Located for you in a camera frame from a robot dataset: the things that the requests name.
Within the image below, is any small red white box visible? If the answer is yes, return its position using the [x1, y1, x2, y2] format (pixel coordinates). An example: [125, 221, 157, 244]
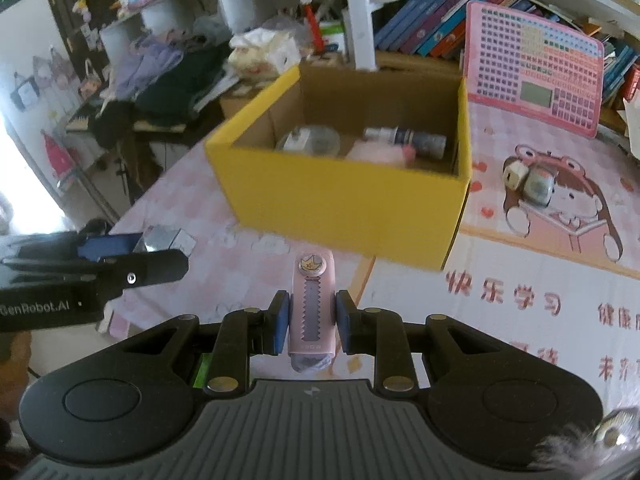
[134, 226, 196, 257]

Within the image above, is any pink plush toy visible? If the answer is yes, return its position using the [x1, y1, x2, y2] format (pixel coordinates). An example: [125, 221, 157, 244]
[346, 141, 416, 168]

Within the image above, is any white blue spray bottle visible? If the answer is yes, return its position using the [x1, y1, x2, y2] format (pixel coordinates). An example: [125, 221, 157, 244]
[363, 127, 447, 159]

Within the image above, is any clear packing tape roll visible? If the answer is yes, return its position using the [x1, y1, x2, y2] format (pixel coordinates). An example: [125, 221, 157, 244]
[276, 125, 341, 157]

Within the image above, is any small white charger cube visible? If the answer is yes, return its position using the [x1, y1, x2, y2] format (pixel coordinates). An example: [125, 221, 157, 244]
[502, 159, 529, 191]

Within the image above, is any grey timer gadget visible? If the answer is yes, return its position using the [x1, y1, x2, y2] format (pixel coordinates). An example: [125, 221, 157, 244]
[522, 165, 558, 207]

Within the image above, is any large white charger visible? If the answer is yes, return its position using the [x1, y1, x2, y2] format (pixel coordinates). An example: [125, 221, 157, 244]
[281, 128, 311, 153]

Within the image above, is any yellow cardboard box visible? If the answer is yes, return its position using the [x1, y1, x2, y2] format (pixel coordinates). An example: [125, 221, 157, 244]
[205, 64, 472, 271]

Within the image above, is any pink checked tablecloth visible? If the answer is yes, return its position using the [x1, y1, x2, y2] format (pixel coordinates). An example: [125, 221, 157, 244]
[113, 102, 639, 408]

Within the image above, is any pile of clothes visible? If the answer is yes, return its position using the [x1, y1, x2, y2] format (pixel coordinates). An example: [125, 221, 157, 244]
[64, 15, 236, 150]

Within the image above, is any floral tissue box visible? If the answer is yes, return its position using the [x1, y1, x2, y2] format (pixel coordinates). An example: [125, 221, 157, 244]
[228, 28, 302, 80]

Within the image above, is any red pen in cup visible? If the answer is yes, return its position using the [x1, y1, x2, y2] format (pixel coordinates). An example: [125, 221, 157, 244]
[299, 0, 324, 54]

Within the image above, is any pink keyboard learning toy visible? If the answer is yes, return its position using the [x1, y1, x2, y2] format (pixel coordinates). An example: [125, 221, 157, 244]
[463, 0, 604, 139]

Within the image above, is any row of blue books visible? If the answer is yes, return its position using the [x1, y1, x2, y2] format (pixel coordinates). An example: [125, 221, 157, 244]
[372, 0, 501, 59]

